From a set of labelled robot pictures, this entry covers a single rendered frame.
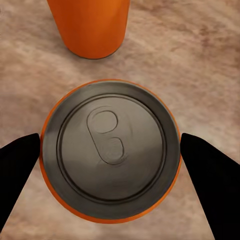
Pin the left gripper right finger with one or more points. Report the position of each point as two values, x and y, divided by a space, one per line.
216 179

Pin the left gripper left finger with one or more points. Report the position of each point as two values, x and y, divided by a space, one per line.
17 160

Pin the can of soda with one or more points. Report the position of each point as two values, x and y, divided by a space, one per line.
91 29
110 151

